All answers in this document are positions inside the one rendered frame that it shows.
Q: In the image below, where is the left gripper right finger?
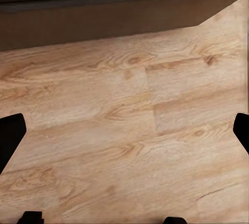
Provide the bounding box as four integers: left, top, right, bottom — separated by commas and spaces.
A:
233, 113, 249, 154

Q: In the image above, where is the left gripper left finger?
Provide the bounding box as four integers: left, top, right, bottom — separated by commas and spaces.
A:
0, 113, 26, 174

